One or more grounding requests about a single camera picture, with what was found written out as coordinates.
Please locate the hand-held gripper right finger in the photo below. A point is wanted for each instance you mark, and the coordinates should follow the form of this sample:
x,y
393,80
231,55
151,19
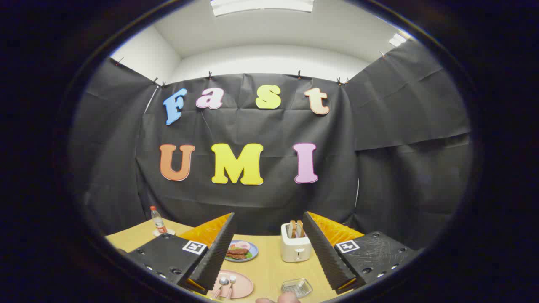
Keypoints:
x,y
326,256

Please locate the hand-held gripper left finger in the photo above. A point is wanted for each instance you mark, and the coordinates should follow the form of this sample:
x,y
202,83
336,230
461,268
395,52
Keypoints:
x,y
214,256

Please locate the brown sausage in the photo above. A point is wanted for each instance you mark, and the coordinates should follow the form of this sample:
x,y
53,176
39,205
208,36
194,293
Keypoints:
x,y
238,251
236,256

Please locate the pink ham slice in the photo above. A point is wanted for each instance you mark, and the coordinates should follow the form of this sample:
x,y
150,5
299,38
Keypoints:
x,y
243,245

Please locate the white toaster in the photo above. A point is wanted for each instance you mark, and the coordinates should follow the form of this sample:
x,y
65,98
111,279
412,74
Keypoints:
x,y
294,248

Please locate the blue plate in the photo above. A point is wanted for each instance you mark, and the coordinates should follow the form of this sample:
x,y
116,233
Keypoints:
x,y
252,252

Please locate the brown toast slice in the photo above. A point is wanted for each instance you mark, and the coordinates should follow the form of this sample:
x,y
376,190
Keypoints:
x,y
292,229
300,228

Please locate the pink plate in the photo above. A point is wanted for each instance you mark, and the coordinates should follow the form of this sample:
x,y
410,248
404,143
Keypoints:
x,y
244,286

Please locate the perforated metal tray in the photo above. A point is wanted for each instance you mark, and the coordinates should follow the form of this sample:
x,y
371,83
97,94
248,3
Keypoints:
x,y
297,288

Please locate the small white square tray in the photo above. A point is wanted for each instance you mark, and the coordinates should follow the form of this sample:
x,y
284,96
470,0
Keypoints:
x,y
170,232

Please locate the clear plastic water bottle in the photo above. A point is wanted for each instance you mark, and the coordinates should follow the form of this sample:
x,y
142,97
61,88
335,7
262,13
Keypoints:
x,y
158,223

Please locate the small ceiling light panel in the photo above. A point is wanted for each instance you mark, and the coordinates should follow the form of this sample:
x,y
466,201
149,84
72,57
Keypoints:
x,y
397,40

